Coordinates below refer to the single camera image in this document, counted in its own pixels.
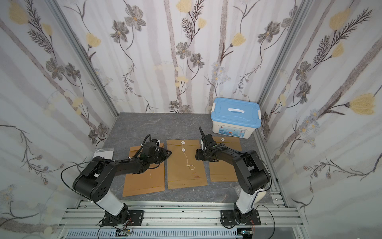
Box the brown kraft file bag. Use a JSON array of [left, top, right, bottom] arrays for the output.
[[167, 139, 208, 189], [122, 143, 166, 198], [209, 136, 242, 182]]

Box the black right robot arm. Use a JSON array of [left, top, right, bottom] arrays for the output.
[[196, 127, 272, 219]]

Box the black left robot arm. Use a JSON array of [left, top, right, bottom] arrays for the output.
[[72, 139, 172, 220]]

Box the clear plastic bag left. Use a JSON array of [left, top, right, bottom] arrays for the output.
[[90, 148, 114, 161]]

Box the plastic bag with white stuff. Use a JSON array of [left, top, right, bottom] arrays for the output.
[[254, 189, 267, 204]]

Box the blue lidded white storage box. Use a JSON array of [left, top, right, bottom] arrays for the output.
[[211, 98, 262, 139]]

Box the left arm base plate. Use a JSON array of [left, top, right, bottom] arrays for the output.
[[99, 210, 144, 227]]

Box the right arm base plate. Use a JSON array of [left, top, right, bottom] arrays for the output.
[[220, 209, 261, 227]]

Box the white slotted cable duct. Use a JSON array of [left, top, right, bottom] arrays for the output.
[[63, 228, 243, 239]]

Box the aluminium rail frame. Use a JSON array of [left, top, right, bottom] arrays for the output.
[[54, 192, 308, 239]]

